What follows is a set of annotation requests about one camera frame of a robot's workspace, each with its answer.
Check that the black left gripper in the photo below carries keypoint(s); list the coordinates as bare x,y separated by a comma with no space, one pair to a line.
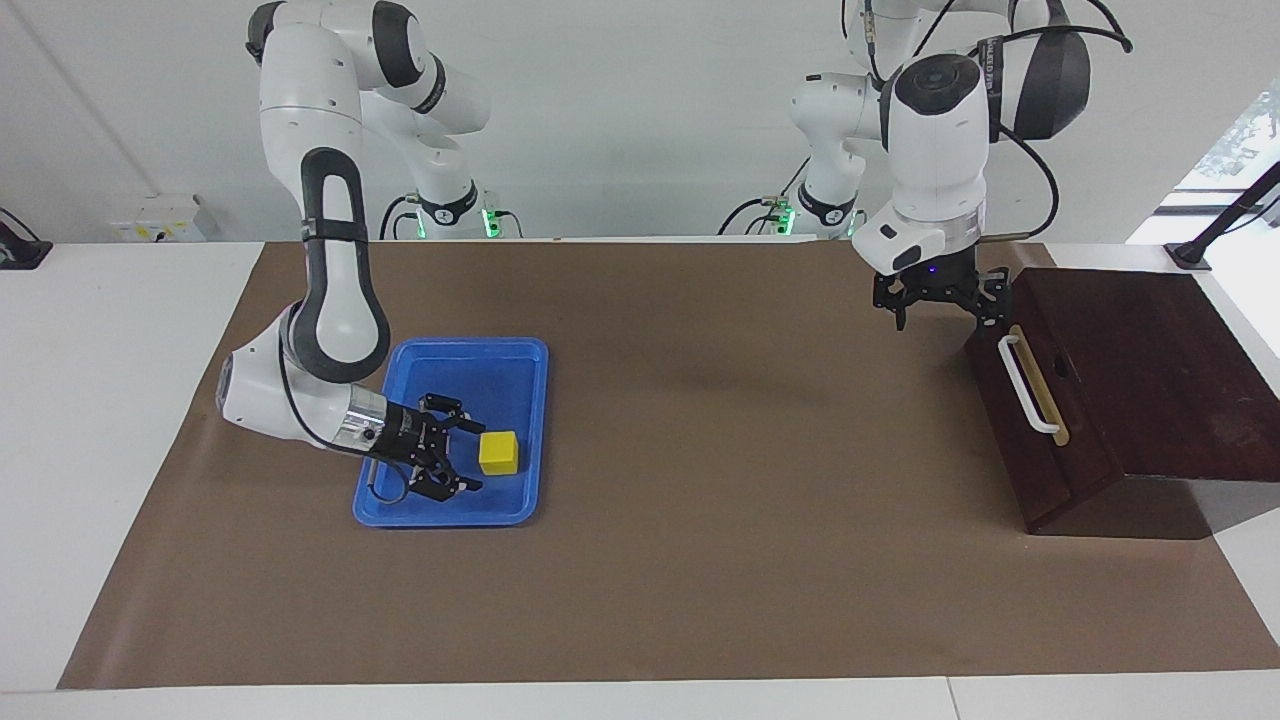
940,280

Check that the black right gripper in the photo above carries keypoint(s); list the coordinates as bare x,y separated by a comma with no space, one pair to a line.
405,438

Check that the yellow cube block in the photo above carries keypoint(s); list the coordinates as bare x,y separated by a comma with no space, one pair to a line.
500,455

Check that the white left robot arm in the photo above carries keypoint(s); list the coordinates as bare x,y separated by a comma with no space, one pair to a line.
935,150

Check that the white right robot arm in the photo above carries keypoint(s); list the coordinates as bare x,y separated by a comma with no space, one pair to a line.
330,300

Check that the dark wooden drawer cabinet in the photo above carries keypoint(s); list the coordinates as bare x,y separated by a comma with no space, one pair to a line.
1150,370

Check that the blue plastic tray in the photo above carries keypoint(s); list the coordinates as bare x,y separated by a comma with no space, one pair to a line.
500,380

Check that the brown paper table mat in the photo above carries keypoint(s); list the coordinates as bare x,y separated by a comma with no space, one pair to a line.
700,560

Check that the black table clamp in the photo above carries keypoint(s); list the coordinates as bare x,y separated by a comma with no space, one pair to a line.
20,255

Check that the black camera stand clamp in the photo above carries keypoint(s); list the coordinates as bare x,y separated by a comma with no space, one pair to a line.
1188,256

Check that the white wall power outlet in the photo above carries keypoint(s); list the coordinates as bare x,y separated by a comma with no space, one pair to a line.
160,220

